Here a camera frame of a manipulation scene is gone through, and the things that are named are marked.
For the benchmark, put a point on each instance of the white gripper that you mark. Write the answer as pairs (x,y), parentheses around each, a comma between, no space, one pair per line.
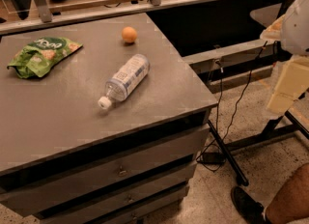
(296,28)

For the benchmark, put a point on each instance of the clear plastic water bottle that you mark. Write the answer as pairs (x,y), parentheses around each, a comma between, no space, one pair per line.
(124,81)

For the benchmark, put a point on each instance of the black metal stand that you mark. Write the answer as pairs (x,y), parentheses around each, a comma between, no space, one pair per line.
(218,151)

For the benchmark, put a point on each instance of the person's bare leg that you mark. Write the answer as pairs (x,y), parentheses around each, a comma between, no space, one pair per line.
(291,202)

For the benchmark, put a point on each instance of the orange ball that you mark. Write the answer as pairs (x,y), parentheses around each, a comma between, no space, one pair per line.
(129,35)

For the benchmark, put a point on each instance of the black shoe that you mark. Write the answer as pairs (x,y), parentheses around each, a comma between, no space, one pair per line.
(250,210)

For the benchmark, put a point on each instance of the grey drawer cabinet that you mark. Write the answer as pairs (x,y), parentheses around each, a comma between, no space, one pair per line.
(65,160)

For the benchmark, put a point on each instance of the green snack bag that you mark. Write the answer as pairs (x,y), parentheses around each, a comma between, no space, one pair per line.
(37,58)

